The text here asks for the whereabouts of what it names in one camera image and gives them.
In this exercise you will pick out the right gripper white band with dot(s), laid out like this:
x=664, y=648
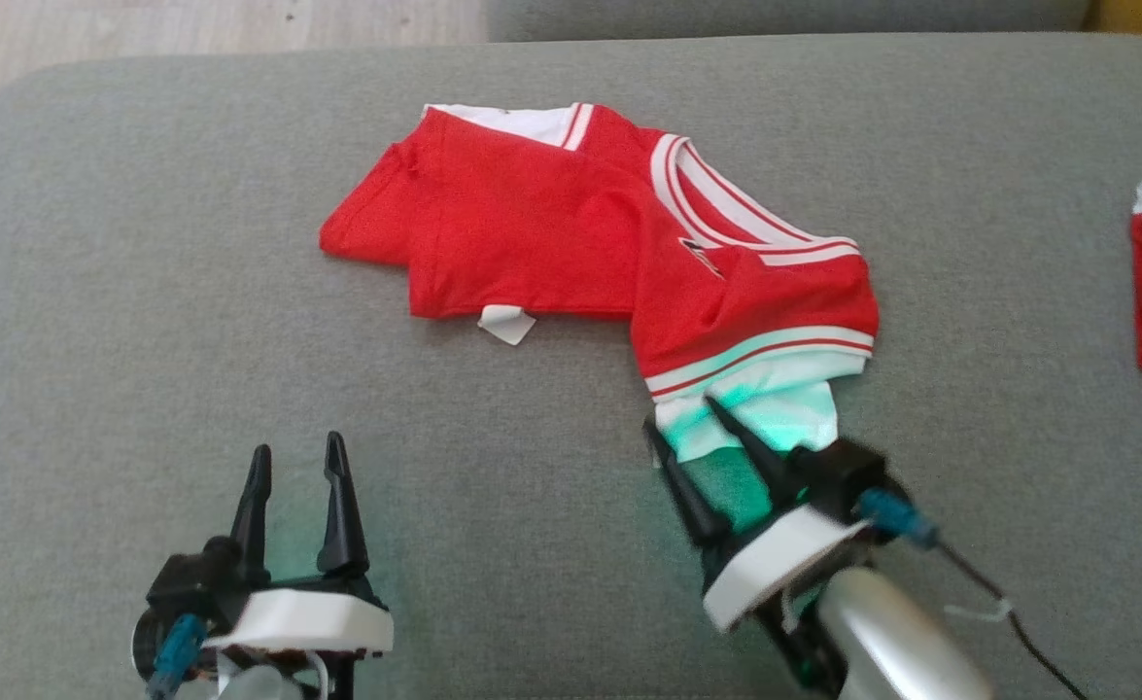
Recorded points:
x=775, y=569

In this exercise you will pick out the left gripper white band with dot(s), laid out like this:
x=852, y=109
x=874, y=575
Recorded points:
x=308, y=622

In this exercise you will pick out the red basketball jersey white trim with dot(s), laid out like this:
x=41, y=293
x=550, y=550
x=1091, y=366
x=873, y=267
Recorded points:
x=551, y=224

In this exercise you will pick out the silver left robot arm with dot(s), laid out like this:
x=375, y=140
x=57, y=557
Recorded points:
x=259, y=685

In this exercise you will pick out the large grey sofa seat cushion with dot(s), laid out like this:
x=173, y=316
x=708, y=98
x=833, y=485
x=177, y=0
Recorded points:
x=143, y=292

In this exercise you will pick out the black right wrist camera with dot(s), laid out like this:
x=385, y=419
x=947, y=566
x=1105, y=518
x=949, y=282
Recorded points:
x=838, y=476

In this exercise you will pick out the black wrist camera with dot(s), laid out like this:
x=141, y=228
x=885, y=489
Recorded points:
x=838, y=476
x=191, y=583

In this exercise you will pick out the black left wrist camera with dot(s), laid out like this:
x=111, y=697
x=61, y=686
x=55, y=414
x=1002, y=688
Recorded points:
x=191, y=583

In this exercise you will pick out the blue right camera connector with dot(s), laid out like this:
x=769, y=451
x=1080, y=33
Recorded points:
x=899, y=520

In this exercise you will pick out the blue camera connector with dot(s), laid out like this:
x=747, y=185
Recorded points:
x=177, y=656
x=899, y=520

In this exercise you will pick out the blue left camera connector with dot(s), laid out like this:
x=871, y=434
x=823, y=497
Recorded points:
x=177, y=656

